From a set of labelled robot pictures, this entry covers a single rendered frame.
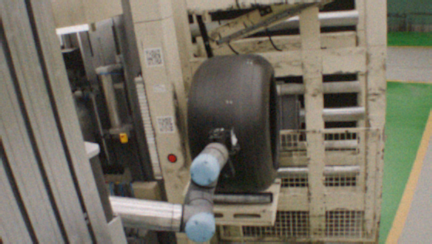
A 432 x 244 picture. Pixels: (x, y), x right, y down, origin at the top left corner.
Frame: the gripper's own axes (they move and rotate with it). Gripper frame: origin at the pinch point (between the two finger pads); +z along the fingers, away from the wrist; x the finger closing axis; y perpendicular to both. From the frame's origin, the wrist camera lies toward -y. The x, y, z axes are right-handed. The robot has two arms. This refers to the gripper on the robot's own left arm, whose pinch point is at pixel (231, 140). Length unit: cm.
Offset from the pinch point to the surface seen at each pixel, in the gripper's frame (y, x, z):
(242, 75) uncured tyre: 20.9, -3.9, 12.2
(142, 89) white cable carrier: 17.1, 40.7, 19.8
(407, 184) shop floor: -103, -100, 189
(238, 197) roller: -30.2, 3.6, 17.2
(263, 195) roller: -29.8, -6.7, 17.7
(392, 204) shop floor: -106, -83, 159
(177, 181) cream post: -26.1, 32.5, 23.9
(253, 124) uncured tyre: 4.7, -8.0, 2.6
